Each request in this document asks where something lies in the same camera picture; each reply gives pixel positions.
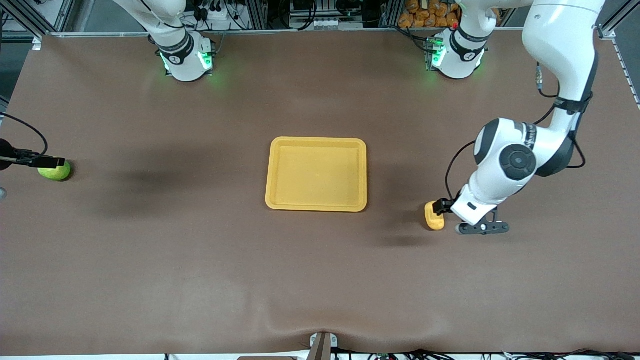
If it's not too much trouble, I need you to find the yellow potato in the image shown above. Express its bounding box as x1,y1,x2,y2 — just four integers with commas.
424,201,446,231

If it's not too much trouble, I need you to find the green apple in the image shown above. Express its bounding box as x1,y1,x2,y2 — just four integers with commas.
38,161,72,182

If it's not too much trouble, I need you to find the yellow plastic tray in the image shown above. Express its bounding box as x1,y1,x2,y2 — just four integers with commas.
265,136,368,213

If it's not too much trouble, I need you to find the large table cover mat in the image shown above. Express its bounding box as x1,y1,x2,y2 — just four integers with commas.
0,30,640,357

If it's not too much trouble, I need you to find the orange packaged snacks pile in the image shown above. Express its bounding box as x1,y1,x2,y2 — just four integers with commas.
398,0,461,30

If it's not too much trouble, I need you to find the white power strip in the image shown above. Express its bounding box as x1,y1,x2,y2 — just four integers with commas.
199,6,236,22

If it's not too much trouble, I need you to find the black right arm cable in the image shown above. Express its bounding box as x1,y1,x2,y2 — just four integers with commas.
0,113,49,157

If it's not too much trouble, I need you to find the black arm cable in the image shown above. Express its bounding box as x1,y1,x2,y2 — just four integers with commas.
444,61,587,202
0,113,49,157

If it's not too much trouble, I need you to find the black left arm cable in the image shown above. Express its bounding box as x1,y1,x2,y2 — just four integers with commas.
444,61,587,202

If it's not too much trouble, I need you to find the aluminium frame strut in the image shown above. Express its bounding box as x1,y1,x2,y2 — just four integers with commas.
597,0,640,39
0,0,57,39

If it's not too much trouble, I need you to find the aluminium table edge rail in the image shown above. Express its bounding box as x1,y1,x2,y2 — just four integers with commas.
49,27,601,37

